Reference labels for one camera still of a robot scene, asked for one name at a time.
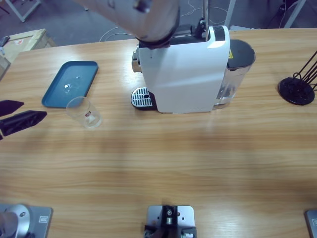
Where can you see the black capsule holder with rods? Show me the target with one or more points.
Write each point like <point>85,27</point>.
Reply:
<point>292,95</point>

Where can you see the wooden crate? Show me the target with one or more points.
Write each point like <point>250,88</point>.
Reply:
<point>29,42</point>

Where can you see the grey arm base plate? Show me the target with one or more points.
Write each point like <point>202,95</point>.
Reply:
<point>39,223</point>
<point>311,223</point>

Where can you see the white metal frame leg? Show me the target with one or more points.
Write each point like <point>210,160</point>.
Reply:
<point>230,12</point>
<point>294,12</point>

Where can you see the grey mount plate dark post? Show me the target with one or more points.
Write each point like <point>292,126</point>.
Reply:
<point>169,218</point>

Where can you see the clear glass cup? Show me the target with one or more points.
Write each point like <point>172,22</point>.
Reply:
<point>86,117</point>

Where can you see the silver coffee machine lever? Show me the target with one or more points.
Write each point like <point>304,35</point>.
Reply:
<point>206,15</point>

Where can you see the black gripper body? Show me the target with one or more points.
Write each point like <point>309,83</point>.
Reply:
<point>173,32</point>

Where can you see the silver grate drip tray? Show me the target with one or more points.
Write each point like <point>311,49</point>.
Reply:
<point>141,98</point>

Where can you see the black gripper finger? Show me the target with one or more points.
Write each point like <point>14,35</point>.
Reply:
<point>10,107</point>
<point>22,122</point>

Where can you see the blue plastic tray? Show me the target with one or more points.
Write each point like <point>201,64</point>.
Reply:
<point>74,77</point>

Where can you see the small black tool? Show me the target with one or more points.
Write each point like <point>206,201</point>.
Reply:
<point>4,40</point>

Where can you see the white coffee machine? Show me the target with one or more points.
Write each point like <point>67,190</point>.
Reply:
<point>183,74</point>

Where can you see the white metal table frame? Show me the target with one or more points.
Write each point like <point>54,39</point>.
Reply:
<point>23,12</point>

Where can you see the clear water tank black lid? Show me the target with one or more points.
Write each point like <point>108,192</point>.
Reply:
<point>239,64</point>

